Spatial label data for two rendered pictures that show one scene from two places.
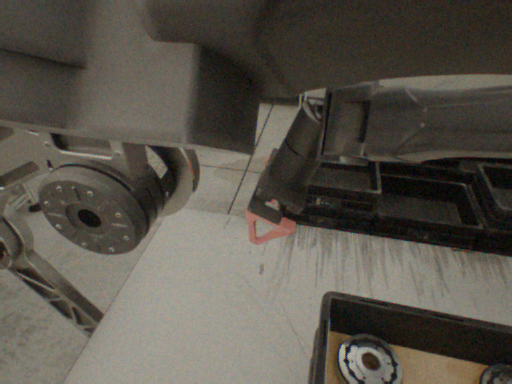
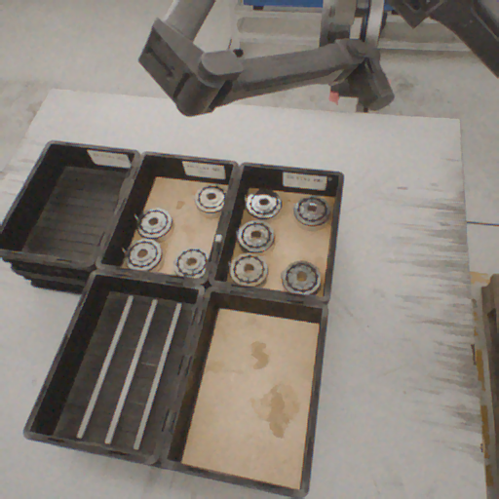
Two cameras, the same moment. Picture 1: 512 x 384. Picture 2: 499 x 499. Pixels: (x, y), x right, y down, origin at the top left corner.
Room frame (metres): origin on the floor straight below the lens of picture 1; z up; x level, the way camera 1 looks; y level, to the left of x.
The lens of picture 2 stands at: (0.15, -0.90, 1.89)
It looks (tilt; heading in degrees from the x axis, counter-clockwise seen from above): 60 degrees down; 94
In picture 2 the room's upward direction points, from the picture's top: 8 degrees counter-clockwise
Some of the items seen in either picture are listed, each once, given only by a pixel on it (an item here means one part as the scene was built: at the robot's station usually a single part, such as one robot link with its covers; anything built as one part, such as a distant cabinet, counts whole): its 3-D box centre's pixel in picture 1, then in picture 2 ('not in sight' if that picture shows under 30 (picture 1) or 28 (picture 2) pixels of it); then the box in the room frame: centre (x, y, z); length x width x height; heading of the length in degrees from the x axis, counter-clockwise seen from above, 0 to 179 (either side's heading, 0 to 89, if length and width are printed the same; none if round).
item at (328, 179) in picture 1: (324, 205); not in sight; (1.24, -0.33, 0.37); 0.40 x 0.30 x 0.45; 77
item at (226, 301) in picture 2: not in sight; (252, 384); (0.09, -0.67, 0.87); 0.40 x 0.30 x 0.11; 77
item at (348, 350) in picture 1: (369, 363); (312, 210); (0.28, -0.19, 0.86); 0.10 x 0.10 x 0.01
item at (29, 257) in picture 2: not in sight; (70, 200); (-0.41, -0.14, 0.92); 0.40 x 0.30 x 0.02; 77
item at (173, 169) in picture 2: not in sight; (176, 223); (-0.11, -0.21, 0.87); 0.40 x 0.30 x 0.11; 77
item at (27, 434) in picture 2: not in sight; (123, 356); (-0.21, -0.60, 0.92); 0.40 x 0.30 x 0.02; 77
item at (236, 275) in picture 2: not in sight; (249, 269); (0.09, -0.37, 0.86); 0.10 x 0.10 x 0.01
